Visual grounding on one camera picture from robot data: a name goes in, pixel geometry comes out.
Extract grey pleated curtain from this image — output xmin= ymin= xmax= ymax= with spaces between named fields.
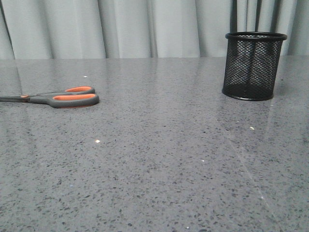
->
xmin=0 ymin=0 xmax=309 ymax=59

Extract grey orange handled scissors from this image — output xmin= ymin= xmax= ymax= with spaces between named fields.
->
xmin=0 ymin=86 xmax=99 ymax=108

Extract black mesh pen bucket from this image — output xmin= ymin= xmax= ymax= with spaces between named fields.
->
xmin=222 ymin=31 xmax=287 ymax=101

